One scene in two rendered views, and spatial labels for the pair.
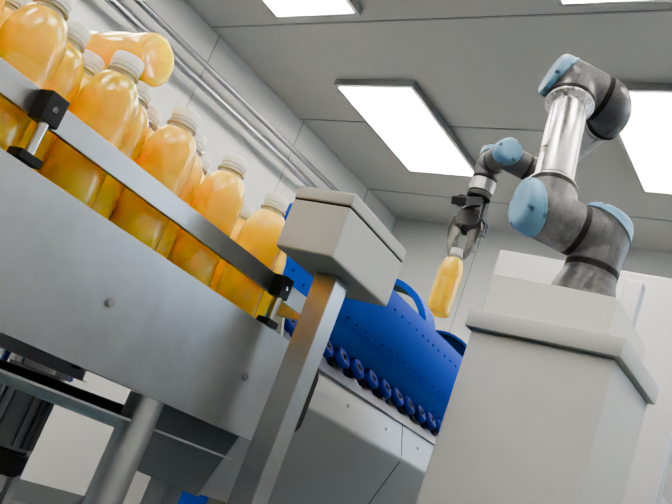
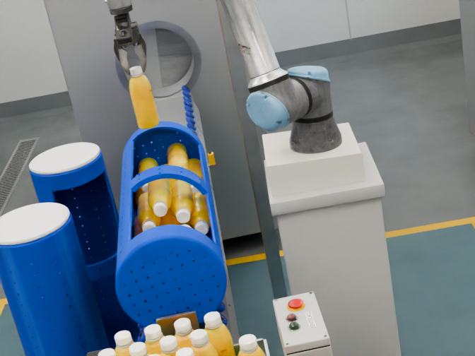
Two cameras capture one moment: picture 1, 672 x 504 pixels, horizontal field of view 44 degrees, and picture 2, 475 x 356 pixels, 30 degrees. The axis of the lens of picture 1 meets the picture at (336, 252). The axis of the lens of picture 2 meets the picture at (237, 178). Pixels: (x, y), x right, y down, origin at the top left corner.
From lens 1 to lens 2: 1.83 m
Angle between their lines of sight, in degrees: 52
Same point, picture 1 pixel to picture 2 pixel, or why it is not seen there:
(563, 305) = (327, 170)
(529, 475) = (358, 277)
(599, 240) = (319, 102)
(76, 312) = not seen: outside the picture
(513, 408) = (331, 248)
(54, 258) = not seen: outside the picture
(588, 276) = (324, 131)
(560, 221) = (297, 114)
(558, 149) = (261, 49)
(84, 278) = not seen: outside the picture
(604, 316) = (358, 167)
